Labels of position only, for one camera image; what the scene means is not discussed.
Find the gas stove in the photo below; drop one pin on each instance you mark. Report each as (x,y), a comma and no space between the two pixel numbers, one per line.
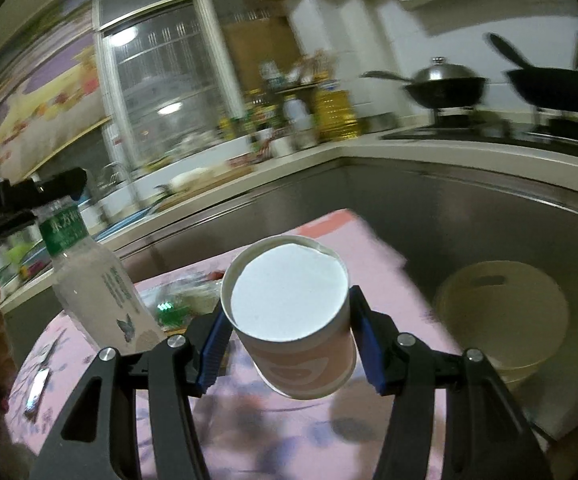
(494,130)

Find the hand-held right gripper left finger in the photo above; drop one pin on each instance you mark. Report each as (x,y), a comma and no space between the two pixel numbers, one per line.
(213,347)

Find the kitchen window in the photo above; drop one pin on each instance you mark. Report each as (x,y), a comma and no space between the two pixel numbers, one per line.
(164,85)

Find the chrome faucet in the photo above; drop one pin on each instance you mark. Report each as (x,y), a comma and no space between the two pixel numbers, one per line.
(119,180)

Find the yellow cooking oil bottle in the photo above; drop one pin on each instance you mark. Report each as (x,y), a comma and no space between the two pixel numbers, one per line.
(336,112)

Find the white plastic bottle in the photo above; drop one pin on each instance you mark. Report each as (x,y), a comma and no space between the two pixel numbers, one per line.
(295,110)

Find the black wok with steel lid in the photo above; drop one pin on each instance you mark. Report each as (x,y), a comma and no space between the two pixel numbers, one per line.
(444,87)

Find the pink floral tablecloth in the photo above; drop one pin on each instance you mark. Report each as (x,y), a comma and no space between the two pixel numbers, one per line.
(279,435)

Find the colourful wall poster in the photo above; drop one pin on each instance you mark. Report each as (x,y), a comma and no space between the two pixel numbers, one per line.
(44,95)

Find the black wok with spatula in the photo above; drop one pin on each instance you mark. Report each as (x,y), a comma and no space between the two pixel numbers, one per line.
(554,87)

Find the silver metal utensil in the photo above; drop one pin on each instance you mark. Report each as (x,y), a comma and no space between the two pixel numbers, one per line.
(36,392)

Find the kitchen counter with steel cabinets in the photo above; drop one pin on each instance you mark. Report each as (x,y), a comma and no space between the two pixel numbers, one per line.
(419,152)

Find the beige plastic bin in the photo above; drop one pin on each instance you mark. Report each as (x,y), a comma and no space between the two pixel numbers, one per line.
(504,310)

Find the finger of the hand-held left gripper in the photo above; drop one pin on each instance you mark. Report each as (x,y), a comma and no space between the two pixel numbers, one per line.
(44,187)

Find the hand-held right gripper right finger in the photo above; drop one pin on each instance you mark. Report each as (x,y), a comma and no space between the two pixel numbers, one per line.
(365,342)

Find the white and pink paper cup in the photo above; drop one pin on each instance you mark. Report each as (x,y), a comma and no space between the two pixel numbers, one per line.
(289,300)

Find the white dough lump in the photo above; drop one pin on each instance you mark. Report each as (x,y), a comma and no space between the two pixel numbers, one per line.
(191,178)

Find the plastic bottle with green label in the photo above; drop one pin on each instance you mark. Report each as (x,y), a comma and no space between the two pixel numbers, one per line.
(94,280)

